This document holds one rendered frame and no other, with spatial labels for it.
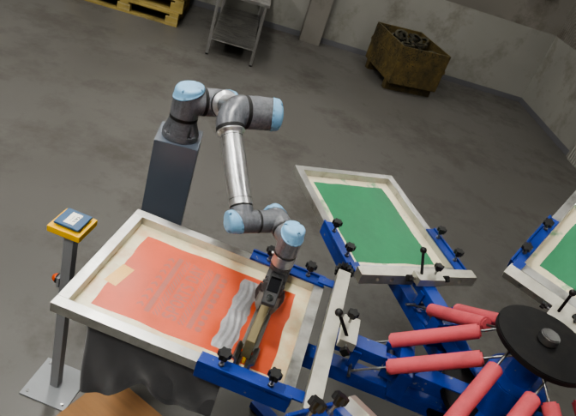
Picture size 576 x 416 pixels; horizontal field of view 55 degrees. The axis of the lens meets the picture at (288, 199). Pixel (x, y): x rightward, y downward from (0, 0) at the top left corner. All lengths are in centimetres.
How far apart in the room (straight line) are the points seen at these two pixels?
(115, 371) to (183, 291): 35
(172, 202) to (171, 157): 22
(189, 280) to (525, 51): 799
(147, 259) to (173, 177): 44
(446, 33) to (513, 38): 102
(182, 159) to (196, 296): 62
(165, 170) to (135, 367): 82
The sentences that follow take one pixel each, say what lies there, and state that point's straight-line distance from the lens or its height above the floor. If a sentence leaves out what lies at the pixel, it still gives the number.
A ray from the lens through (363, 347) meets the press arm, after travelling 192.
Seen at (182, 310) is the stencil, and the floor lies 96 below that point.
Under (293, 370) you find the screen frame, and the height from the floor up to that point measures 99.
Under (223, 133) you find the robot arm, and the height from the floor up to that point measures 149.
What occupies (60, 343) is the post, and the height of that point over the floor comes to 31.
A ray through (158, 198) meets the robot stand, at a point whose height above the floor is 92.
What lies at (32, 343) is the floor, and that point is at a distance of 306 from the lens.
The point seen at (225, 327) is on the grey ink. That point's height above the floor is 96.
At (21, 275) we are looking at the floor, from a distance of 338.
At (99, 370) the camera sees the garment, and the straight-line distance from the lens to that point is 210.
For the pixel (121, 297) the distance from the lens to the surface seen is 194.
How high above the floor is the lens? 232
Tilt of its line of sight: 31 degrees down
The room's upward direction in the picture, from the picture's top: 20 degrees clockwise
